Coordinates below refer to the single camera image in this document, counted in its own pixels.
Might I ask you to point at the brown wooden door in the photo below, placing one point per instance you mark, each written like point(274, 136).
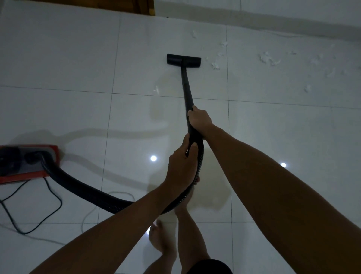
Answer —
point(112, 4)

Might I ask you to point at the person's right forearm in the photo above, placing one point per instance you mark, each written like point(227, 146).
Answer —
point(282, 203)

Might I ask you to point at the person's left leg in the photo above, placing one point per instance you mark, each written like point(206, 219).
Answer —
point(160, 240)

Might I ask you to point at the person's left hand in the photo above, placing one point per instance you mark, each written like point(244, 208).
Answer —
point(180, 168)

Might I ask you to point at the scattered white paper scraps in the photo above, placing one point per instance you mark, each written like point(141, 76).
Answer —
point(266, 58)

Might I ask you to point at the black shorts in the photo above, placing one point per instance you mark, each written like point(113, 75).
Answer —
point(210, 268)

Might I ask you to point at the person's right leg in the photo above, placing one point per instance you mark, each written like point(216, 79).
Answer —
point(190, 242)

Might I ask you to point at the red and black vacuum cleaner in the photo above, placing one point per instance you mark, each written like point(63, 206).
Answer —
point(84, 192)

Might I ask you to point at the person's left forearm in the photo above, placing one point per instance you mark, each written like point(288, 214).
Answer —
point(107, 240)

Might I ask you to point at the person's leg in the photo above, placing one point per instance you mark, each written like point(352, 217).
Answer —
point(160, 240)
point(190, 242)

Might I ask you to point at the person's right hand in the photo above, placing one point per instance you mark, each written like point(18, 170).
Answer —
point(200, 120)

